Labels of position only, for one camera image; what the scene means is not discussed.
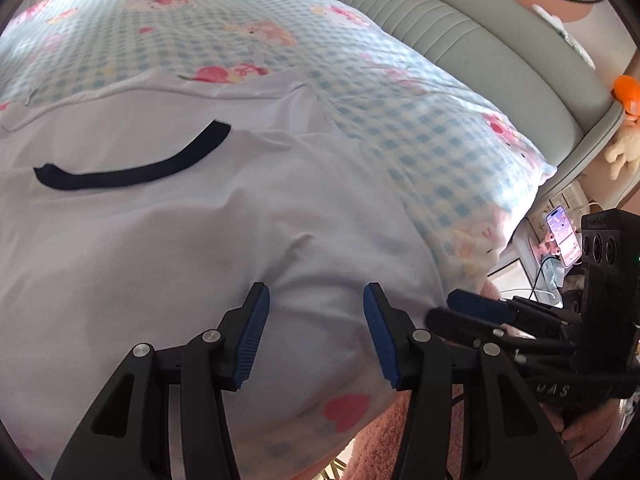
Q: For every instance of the blue checked cartoon duvet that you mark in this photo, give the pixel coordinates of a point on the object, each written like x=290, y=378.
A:
x=400, y=125

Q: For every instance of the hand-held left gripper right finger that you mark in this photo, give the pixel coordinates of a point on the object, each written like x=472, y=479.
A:
x=430, y=375

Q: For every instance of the white lace toy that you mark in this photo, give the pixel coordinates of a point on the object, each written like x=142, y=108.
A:
x=567, y=35

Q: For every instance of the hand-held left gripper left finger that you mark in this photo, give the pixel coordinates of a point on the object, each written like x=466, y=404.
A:
x=210, y=370

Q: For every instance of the smartphone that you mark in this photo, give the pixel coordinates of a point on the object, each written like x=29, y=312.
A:
x=565, y=232

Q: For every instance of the pink fuzzy rug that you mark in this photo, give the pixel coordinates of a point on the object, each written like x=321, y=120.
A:
x=380, y=445

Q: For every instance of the orange plush toy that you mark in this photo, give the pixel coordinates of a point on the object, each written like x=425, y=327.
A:
x=627, y=92

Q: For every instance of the pink phone holder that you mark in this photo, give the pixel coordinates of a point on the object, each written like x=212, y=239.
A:
x=547, y=247

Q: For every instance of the grey padded headboard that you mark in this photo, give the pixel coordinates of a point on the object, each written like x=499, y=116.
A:
x=450, y=25

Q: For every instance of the person's right hand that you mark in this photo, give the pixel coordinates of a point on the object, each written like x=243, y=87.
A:
x=585, y=427

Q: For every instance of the white shirt navy collar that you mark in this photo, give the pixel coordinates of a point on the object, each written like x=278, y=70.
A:
x=200, y=240

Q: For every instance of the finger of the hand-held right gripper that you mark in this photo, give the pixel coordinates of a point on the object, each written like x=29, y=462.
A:
x=460, y=324
x=482, y=306

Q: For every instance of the cream plush doll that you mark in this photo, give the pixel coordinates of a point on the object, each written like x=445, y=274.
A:
x=622, y=147

